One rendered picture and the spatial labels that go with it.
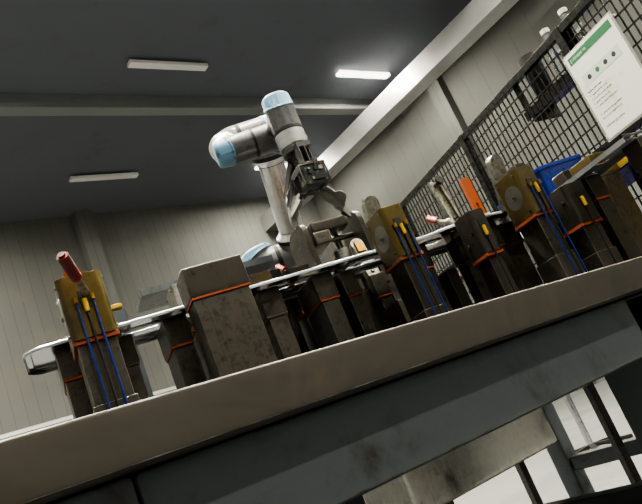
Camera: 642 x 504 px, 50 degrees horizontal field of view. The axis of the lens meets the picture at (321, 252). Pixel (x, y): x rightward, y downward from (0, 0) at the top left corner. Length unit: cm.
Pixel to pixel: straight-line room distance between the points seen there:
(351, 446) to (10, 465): 28
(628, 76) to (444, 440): 168
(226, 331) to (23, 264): 1173
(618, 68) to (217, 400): 188
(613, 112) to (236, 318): 139
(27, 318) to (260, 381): 1207
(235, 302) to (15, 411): 1082
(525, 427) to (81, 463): 83
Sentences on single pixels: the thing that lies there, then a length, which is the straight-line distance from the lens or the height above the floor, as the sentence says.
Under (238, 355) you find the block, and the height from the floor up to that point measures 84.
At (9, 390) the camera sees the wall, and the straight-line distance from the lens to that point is 1212.
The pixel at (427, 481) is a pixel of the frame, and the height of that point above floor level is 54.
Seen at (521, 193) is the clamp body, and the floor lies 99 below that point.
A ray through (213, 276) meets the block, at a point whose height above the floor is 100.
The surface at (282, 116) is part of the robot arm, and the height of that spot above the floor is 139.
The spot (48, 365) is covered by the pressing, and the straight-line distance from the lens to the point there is 155.
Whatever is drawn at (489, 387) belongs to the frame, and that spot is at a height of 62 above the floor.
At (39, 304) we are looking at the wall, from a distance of 1270.
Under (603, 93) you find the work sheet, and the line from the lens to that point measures 227.
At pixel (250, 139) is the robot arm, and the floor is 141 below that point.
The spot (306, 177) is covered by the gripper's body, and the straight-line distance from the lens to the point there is 161.
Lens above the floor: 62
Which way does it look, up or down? 15 degrees up
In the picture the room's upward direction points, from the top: 23 degrees counter-clockwise
